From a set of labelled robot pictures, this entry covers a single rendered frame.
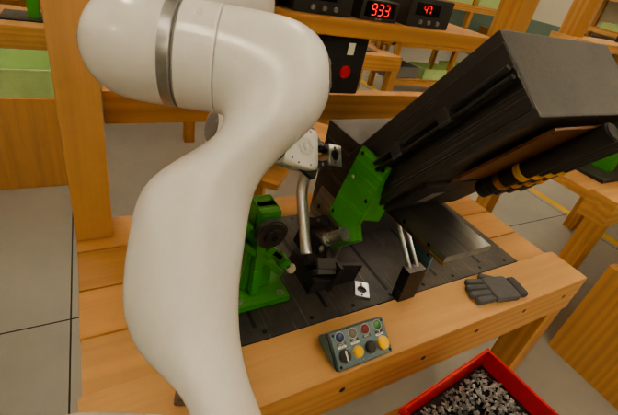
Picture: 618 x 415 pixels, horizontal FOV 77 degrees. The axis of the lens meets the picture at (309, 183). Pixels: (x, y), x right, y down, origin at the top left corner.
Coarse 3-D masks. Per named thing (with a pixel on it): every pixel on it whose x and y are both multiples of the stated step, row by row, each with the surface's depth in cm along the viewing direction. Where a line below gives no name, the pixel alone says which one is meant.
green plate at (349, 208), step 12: (360, 156) 98; (372, 156) 95; (360, 168) 98; (372, 168) 94; (384, 168) 91; (348, 180) 101; (360, 180) 97; (372, 180) 94; (384, 180) 92; (348, 192) 101; (360, 192) 97; (372, 192) 93; (336, 204) 104; (348, 204) 100; (360, 204) 96; (372, 204) 97; (384, 204) 99; (336, 216) 103; (348, 216) 99; (360, 216) 96; (372, 216) 99
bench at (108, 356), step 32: (128, 224) 115; (480, 224) 153; (96, 256) 103; (512, 256) 138; (96, 288) 94; (96, 320) 87; (544, 320) 138; (96, 352) 80; (128, 352) 82; (512, 352) 149; (96, 384) 75
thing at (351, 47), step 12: (324, 36) 95; (336, 36) 96; (336, 48) 98; (348, 48) 100; (360, 48) 101; (336, 60) 100; (348, 60) 101; (360, 60) 103; (336, 72) 102; (348, 72) 103; (360, 72) 105; (336, 84) 104; (348, 84) 106
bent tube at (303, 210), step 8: (328, 144) 95; (328, 152) 95; (336, 152) 97; (320, 160) 98; (328, 160) 94; (336, 160) 95; (304, 176) 103; (304, 184) 104; (296, 192) 105; (304, 192) 104; (304, 200) 103; (304, 208) 103; (304, 216) 102; (304, 224) 101; (304, 232) 101; (304, 240) 100; (304, 248) 99
